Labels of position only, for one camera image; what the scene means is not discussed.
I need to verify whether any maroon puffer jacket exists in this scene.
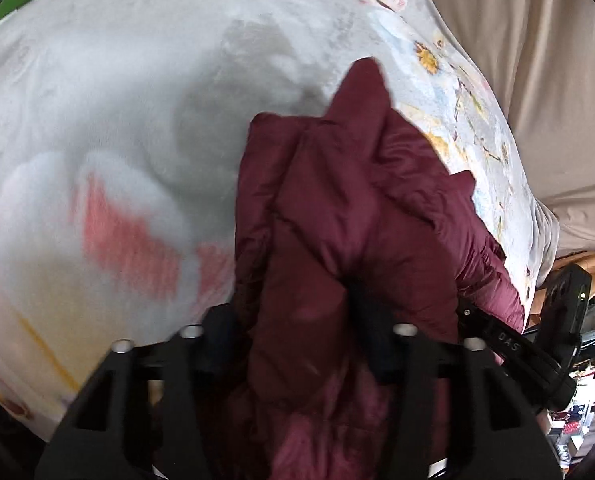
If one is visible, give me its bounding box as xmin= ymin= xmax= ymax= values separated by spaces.
xmin=198 ymin=57 xmax=525 ymax=480

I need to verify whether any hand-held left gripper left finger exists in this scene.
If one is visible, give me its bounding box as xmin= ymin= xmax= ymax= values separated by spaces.
xmin=36 ymin=305 xmax=238 ymax=480

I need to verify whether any floral fleece blanket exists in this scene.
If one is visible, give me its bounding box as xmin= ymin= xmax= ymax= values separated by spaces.
xmin=0 ymin=0 xmax=561 ymax=441

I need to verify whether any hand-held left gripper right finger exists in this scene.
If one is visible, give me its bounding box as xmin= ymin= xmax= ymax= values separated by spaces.
xmin=347 ymin=280 xmax=563 ymax=480

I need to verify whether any beige sheet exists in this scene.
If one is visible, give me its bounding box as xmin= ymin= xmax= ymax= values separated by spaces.
xmin=407 ymin=0 xmax=595 ymax=256

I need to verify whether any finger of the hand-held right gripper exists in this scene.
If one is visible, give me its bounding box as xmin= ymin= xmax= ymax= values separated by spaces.
xmin=457 ymin=297 xmax=489 ymax=332

